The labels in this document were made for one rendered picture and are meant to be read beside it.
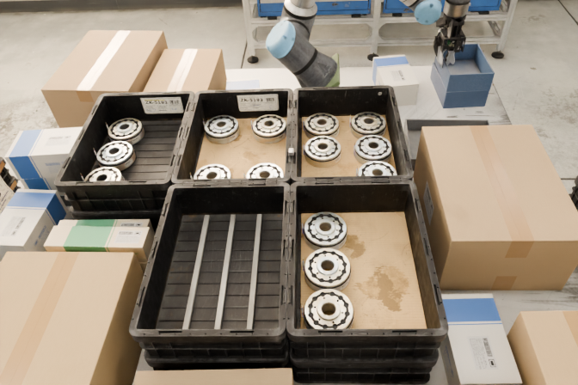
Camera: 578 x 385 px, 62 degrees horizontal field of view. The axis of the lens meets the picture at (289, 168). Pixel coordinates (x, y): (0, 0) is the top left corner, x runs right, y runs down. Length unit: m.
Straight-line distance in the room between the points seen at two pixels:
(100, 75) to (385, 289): 1.18
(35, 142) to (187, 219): 0.56
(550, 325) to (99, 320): 0.90
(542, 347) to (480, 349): 0.12
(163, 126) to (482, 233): 0.98
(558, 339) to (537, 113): 2.16
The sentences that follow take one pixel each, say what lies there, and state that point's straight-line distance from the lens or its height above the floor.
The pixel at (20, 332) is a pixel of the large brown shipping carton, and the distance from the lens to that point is 1.14.
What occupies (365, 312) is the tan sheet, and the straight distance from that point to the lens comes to 1.08.
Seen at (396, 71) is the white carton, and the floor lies 0.79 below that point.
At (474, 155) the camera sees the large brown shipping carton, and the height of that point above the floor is 0.90.
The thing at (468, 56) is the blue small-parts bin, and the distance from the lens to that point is 1.96.
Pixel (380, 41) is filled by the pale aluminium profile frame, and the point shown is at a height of 0.13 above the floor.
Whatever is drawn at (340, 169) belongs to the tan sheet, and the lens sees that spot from 1.34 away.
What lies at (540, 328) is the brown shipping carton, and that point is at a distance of 1.11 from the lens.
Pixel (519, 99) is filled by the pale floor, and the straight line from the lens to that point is 3.22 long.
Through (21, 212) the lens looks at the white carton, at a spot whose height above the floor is 0.79.
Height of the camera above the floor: 1.77
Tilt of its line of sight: 44 degrees down
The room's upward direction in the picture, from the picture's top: 4 degrees counter-clockwise
